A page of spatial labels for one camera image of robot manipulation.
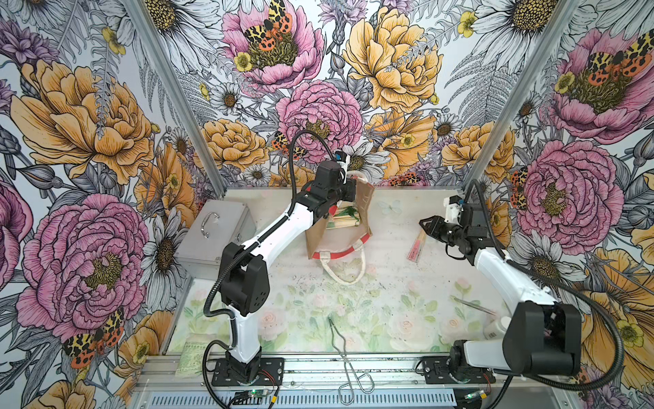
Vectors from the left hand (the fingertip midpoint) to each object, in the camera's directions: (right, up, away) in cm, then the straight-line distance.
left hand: (352, 188), depth 87 cm
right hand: (+23, -13, 0) cm, 26 cm away
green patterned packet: (-47, -51, -12) cm, 70 cm away
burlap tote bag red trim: (-3, -22, +7) cm, 23 cm away
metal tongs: (+3, -56, -13) cm, 57 cm away
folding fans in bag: (-2, -9, +19) cm, 21 cm away
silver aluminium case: (-46, -12, +4) cm, 48 cm away
